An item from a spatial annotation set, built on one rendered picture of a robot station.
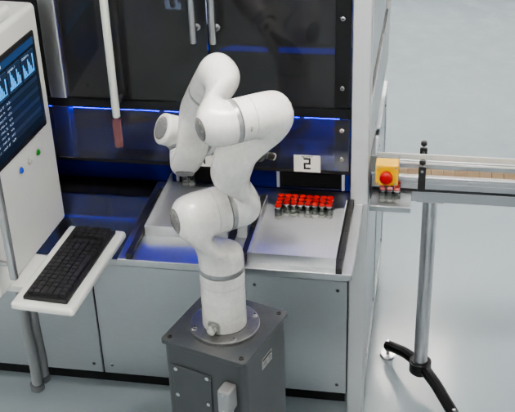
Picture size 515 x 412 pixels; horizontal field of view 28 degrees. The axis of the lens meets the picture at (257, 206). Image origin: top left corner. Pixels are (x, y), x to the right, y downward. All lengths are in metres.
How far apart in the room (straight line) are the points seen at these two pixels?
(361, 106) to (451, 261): 1.65
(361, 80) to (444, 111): 2.94
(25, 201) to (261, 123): 1.14
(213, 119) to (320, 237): 0.99
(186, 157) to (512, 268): 2.35
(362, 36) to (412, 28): 4.20
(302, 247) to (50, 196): 0.84
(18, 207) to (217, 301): 0.77
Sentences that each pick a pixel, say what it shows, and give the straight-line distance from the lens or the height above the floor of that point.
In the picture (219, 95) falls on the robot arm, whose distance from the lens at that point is 2.27.
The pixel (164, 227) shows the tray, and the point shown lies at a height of 0.91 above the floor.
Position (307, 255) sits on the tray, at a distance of 3.04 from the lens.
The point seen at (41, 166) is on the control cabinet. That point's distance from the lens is 3.27.
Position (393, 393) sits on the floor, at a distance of 3.91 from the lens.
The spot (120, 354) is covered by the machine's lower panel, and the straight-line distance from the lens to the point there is 3.84.
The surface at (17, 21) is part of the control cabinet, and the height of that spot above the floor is 1.53.
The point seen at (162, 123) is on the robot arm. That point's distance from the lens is 2.67.
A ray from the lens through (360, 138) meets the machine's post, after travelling 3.18.
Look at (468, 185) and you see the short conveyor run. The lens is 3.36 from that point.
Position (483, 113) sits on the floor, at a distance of 6.02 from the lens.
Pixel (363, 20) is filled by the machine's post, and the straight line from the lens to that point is 3.03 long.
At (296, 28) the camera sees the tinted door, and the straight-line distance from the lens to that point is 3.07.
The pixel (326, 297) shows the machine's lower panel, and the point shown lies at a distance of 3.50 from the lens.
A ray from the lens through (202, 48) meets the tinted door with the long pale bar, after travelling 3.15.
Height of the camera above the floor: 2.54
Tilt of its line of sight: 30 degrees down
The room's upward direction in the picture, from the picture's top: 2 degrees counter-clockwise
